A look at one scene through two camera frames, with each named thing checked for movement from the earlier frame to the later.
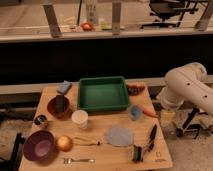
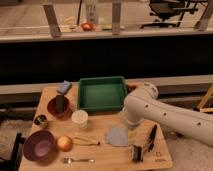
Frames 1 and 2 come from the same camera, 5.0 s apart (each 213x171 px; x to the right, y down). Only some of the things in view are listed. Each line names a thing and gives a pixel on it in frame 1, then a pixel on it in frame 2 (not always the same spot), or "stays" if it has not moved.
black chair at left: [14, 163] stays
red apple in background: [87, 26] stays
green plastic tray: [102, 93] stays
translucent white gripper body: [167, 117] -> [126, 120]
